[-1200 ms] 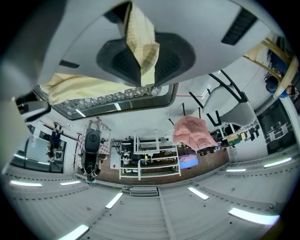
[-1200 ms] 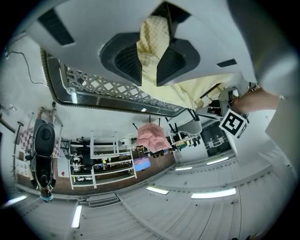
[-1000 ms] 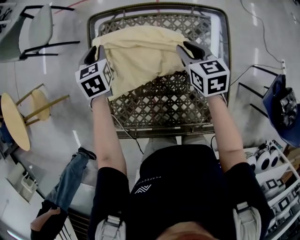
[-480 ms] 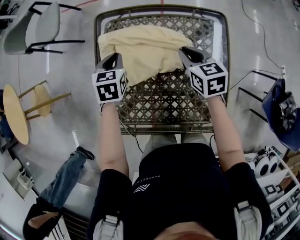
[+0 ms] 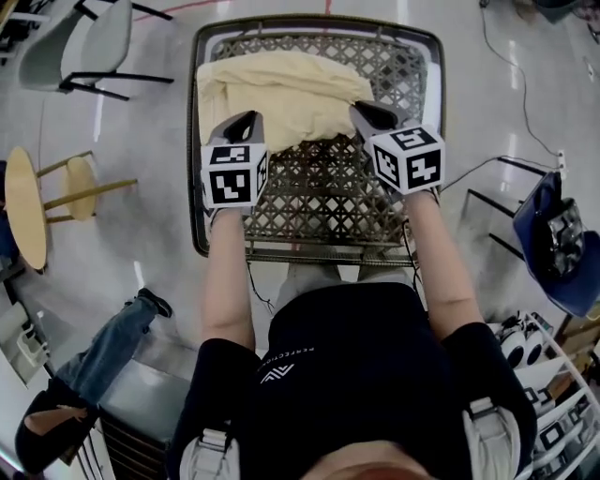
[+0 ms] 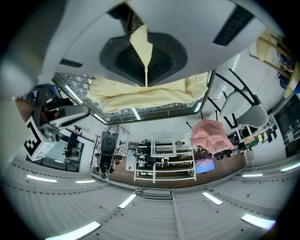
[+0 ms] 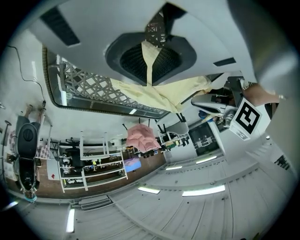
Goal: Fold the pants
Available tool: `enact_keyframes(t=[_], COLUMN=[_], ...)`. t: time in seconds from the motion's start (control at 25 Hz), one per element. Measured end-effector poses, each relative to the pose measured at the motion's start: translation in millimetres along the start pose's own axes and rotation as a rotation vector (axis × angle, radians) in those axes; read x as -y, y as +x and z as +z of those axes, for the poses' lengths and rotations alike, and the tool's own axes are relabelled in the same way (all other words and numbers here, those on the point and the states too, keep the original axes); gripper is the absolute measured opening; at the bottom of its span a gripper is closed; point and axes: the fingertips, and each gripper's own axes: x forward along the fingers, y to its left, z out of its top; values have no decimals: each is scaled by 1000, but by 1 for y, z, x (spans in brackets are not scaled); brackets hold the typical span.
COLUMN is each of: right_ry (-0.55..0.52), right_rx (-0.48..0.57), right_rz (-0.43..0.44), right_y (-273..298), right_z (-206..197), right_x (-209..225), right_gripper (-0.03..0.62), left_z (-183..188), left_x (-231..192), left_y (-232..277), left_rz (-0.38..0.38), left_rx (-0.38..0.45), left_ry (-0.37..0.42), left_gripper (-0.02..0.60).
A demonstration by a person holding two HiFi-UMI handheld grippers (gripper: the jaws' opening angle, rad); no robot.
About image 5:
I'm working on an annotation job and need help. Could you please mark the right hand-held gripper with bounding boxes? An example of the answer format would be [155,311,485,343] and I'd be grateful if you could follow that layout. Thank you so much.
[350,100,445,203]

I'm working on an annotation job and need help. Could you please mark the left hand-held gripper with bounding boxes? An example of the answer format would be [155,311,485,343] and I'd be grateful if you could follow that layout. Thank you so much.
[201,111,269,218]

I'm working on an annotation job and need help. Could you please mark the cream yellow cloth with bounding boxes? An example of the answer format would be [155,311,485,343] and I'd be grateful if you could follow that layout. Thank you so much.
[195,50,376,154]

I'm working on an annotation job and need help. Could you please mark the person's left forearm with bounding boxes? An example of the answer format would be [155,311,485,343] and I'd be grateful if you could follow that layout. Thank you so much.
[201,208,257,351]

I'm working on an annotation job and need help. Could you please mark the person's right forearm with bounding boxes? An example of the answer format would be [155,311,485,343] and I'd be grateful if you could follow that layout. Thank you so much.
[402,189,484,341]

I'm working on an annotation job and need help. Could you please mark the dark wicker glass-top table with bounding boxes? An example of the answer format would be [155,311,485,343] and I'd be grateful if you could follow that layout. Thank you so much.
[186,14,445,263]

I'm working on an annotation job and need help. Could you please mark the person's legs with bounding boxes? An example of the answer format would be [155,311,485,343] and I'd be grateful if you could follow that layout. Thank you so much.
[274,262,413,310]

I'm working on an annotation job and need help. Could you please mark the grey shell chair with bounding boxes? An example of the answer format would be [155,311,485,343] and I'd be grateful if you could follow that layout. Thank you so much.
[18,0,174,102]

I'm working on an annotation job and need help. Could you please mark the blue chair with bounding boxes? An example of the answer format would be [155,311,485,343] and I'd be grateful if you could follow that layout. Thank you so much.
[511,171,600,319]

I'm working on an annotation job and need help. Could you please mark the black and silver handbag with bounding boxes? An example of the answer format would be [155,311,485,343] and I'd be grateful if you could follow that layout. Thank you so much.
[546,196,587,282]

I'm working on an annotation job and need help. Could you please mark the round wooden table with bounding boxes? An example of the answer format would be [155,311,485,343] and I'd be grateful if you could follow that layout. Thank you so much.
[4,145,140,273]

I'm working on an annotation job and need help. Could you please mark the person's torso in black shirt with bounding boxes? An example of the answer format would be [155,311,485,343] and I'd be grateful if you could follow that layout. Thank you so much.
[166,280,538,480]

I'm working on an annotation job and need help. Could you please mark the white round headset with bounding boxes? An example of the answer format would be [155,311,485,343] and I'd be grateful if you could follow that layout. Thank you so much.
[495,330,524,369]
[522,339,546,369]

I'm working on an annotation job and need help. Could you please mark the brown cardboard box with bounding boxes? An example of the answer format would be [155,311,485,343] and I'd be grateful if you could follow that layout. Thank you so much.
[555,307,600,371]

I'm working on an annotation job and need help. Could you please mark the white metal shelf rack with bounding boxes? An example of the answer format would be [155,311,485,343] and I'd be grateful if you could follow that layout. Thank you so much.
[487,308,600,480]

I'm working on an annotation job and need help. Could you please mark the black staircase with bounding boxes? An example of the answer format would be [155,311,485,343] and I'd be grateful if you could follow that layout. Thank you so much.
[96,407,173,480]

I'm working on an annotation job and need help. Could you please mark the person's face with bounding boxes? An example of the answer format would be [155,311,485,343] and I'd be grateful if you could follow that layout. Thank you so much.
[318,444,451,480]

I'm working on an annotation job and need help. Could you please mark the black floor cable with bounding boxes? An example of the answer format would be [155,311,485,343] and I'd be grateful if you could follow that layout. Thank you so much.
[478,0,563,158]

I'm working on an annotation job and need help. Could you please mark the black metal frame stand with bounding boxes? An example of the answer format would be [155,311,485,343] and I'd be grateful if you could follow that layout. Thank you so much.
[461,156,549,262]

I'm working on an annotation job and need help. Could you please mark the grey harness strap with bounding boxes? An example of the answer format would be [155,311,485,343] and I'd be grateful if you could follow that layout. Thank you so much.
[461,396,521,480]
[180,421,240,480]

